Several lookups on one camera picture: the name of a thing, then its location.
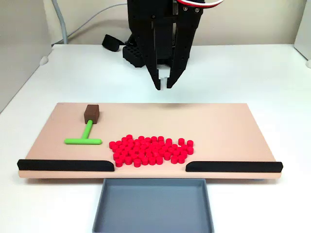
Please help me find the green tool with brown handle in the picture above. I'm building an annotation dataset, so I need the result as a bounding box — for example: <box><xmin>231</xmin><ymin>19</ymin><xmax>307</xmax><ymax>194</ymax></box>
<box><xmin>64</xmin><ymin>104</ymin><xmax>103</xmax><ymax>146</ymax></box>

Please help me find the beige flat board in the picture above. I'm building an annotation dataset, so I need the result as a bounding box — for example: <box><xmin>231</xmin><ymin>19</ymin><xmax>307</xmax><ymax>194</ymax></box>
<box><xmin>17</xmin><ymin>102</ymin><xmax>284</xmax><ymax>181</ymax></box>

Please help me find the white partition panel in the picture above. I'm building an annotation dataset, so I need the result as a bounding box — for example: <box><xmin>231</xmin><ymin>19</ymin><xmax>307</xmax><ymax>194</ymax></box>
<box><xmin>293</xmin><ymin>0</ymin><xmax>311</xmax><ymax>61</ymax></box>

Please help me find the grey partition panel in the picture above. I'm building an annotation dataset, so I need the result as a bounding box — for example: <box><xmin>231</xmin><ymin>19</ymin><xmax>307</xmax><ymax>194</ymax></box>
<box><xmin>0</xmin><ymin>0</ymin><xmax>53</xmax><ymax>114</ymax></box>

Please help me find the grey shallow tray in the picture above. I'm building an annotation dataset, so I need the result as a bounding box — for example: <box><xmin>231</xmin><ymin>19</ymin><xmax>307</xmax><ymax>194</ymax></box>
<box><xmin>91</xmin><ymin>178</ymin><xmax>215</xmax><ymax>233</ymax></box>

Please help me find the red white black servo cable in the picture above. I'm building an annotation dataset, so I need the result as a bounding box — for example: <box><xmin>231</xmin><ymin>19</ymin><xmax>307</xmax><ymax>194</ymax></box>
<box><xmin>176</xmin><ymin>0</ymin><xmax>225</xmax><ymax>10</ymax></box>

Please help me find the thin grey cable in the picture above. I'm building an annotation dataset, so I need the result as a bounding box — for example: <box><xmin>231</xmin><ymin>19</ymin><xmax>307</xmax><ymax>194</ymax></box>
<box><xmin>66</xmin><ymin>2</ymin><xmax>129</xmax><ymax>39</ymax></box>

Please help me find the grey corrugated hose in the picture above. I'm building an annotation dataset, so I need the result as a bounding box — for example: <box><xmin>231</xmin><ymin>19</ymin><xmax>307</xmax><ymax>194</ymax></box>
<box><xmin>51</xmin><ymin>0</ymin><xmax>69</xmax><ymax>46</ymax></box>

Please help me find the black rail strip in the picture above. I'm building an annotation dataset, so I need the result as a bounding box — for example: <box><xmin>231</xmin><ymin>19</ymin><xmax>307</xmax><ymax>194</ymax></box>
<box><xmin>17</xmin><ymin>159</ymin><xmax>115</xmax><ymax>173</ymax></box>
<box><xmin>185</xmin><ymin>160</ymin><xmax>284</xmax><ymax>173</ymax></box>

